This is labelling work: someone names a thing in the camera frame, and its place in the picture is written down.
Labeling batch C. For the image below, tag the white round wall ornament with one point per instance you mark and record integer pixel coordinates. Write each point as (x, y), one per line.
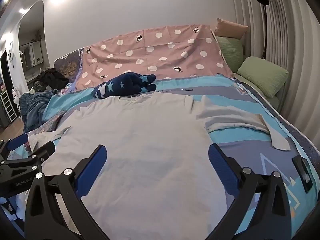
(10, 53)

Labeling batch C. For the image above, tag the pink floral quilt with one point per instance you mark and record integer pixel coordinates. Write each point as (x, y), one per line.
(50, 120)

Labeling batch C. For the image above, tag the green pillow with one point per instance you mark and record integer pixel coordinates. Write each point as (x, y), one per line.
(230, 50)
(262, 75)

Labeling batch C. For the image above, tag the navy star-patterned garment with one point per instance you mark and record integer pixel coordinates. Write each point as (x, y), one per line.
(120, 85)

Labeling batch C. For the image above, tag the green sofa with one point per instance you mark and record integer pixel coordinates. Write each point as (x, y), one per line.
(273, 102)

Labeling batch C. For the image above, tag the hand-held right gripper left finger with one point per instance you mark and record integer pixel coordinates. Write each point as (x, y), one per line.
(92, 165)

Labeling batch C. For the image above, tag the peach pillow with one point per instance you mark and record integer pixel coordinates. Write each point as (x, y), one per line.
(231, 28)

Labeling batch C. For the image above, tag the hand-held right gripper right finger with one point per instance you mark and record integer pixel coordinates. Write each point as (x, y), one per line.
(220, 165)

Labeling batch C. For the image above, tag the white plush toy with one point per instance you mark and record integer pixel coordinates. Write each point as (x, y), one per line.
(15, 93)

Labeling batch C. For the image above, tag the blue fleece blanket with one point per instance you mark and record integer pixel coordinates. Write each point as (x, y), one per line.
(32, 105)

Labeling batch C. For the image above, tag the pink polka-dot sheet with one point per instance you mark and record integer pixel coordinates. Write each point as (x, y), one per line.
(160, 52)

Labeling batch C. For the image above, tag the grey t-shirt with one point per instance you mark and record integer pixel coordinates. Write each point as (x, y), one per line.
(140, 135)

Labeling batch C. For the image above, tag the black smartphone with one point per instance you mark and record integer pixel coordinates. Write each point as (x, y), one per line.
(302, 173)

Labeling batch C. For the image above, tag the dark clothes pile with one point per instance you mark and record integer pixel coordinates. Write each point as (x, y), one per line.
(53, 78)

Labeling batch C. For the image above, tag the blue patterned blanket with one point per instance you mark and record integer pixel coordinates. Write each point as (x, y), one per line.
(250, 160)

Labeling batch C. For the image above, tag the white pleated curtain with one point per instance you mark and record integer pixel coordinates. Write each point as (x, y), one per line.
(295, 42)

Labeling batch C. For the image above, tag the white shelf rack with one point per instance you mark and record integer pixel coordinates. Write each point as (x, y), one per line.
(8, 107)

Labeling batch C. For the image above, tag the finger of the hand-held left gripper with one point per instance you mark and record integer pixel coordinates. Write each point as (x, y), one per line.
(46, 151)
(17, 142)

